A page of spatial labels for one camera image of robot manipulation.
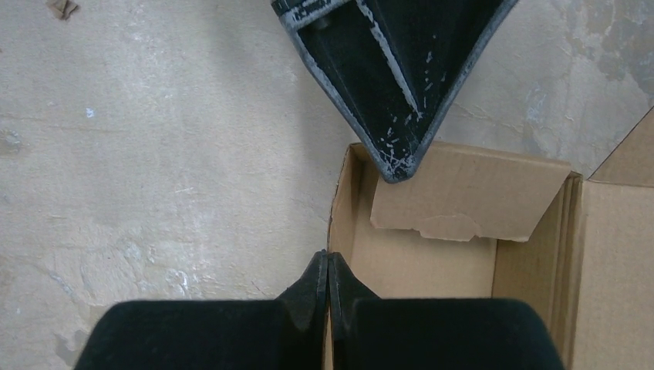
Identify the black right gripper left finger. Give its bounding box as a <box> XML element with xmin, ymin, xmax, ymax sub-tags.
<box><xmin>75</xmin><ymin>251</ymin><xmax>327</xmax><ymax>369</ymax></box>

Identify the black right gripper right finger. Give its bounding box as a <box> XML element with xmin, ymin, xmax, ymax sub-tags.
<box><xmin>328</xmin><ymin>253</ymin><xmax>564</xmax><ymax>369</ymax></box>

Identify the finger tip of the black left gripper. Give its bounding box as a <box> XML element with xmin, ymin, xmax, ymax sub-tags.
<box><xmin>271</xmin><ymin>0</ymin><xmax>514</xmax><ymax>183</ymax></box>

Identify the brown cardboard box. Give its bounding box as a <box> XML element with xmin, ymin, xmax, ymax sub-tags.
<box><xmin>329</xmin><ymin>113</ymin><xmax>653</xmax><ymax>369</ymax></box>

